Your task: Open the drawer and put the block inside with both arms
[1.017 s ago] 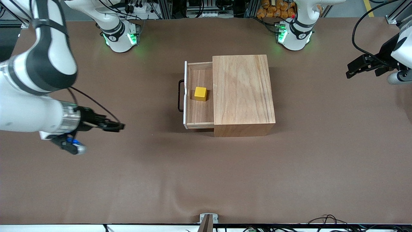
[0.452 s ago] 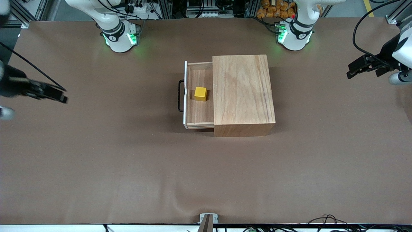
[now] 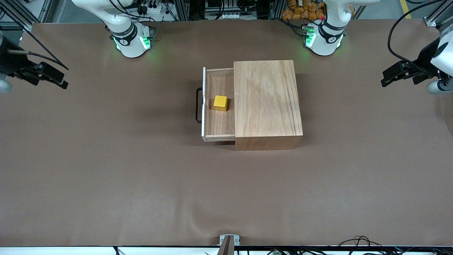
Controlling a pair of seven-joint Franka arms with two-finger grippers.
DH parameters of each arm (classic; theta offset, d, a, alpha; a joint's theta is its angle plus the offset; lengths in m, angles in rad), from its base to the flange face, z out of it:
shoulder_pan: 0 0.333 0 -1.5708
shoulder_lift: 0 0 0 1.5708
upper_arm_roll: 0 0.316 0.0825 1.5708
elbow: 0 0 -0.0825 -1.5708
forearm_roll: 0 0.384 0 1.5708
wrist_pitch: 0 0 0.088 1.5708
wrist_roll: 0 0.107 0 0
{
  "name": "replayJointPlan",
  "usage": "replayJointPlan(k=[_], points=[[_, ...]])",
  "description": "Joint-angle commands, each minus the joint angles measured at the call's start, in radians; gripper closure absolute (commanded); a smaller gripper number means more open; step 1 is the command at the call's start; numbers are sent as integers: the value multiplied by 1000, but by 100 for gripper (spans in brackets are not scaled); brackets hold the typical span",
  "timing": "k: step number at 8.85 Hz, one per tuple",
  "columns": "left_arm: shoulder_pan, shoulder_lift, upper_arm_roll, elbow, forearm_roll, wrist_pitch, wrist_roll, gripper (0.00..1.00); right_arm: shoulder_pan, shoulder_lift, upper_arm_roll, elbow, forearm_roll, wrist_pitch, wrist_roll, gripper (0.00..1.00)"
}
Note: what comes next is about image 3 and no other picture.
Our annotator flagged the orange bag heap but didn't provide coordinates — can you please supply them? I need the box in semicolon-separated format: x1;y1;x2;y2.
282;0;326;21

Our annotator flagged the aluminium frame profile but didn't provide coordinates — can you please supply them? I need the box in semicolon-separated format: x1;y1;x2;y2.
0;0;34;32
425;0;453;27

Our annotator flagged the power strip with black plugs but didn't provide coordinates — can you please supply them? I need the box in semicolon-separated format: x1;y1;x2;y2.
136;0;167;15

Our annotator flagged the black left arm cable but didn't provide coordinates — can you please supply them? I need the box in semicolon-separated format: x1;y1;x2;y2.
387;0;447;73

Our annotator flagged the wooden drawer with black handle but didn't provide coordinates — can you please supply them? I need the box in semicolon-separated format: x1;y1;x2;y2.
195;67;236;143

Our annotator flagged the brown camera post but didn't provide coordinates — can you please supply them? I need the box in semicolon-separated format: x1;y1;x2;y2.
217;237;235;255

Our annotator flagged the wooden drawer cabinet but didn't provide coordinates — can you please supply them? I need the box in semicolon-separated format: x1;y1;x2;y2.
234;60;304;151

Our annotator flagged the yellow wooden cube block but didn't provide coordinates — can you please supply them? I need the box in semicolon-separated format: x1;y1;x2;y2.
213;95;228;112

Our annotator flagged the brown paper table cover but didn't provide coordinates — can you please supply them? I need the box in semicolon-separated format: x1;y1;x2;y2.
0;18;453;247

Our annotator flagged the black cable bundle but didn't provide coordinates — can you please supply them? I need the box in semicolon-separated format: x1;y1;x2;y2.
338;235;453;255

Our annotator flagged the aluminium frame post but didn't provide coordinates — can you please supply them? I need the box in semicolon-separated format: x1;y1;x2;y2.
173;0;190;21
270;0;286;19

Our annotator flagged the metal clamp bracket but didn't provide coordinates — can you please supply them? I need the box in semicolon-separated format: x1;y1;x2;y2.
219;234;241;247

